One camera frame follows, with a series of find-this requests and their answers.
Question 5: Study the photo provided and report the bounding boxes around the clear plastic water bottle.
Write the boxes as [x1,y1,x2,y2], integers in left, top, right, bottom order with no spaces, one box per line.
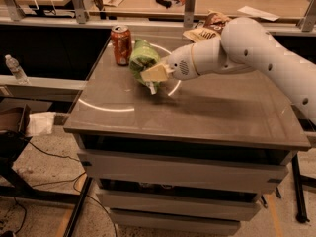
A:
[5,54,29,85]

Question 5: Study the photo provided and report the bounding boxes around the black stand leg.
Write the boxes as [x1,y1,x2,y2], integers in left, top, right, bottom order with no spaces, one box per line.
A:
[291,155,309,223]

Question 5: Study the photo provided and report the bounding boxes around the grey drawer cabinet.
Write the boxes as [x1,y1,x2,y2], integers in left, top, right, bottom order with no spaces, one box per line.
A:
[65,48,309,235]

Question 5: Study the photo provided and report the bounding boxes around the white paper sheet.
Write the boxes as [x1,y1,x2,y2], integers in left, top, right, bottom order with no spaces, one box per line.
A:
[238,6,279,22]

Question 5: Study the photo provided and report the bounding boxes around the orange soda can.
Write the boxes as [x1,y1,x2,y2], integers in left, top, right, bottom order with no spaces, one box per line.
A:
[111,25,132,65]

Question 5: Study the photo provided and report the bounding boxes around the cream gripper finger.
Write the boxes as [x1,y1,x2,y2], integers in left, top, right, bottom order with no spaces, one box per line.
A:
[140,63,174,82]

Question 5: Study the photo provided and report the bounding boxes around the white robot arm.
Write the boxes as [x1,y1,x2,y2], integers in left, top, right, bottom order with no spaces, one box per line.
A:
[141,18,316,123]

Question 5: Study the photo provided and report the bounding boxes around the black glasses on desk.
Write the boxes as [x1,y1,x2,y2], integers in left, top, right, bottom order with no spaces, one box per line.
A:
[155,0,172,8]

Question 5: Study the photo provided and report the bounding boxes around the black floor cable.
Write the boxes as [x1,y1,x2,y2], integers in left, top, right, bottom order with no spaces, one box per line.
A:
[13,141,119,237]

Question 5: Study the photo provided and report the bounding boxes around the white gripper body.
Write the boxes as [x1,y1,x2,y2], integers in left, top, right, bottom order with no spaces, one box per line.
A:
[167,44,198,81]

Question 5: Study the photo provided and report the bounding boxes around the green jalapeno chip bag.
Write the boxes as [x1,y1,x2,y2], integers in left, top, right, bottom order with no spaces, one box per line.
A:
[129,39,160,95]

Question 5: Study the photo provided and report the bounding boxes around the brown and cream chip bag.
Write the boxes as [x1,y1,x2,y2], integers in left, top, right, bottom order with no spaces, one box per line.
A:
[183,11,231,42]

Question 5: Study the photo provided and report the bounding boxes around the dark bin at left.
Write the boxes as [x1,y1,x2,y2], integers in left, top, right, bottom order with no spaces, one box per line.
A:
[0,105,30,161]

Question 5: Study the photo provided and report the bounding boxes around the white plastic bag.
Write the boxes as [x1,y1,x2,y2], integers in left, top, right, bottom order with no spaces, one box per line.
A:
[26,112,55,137]

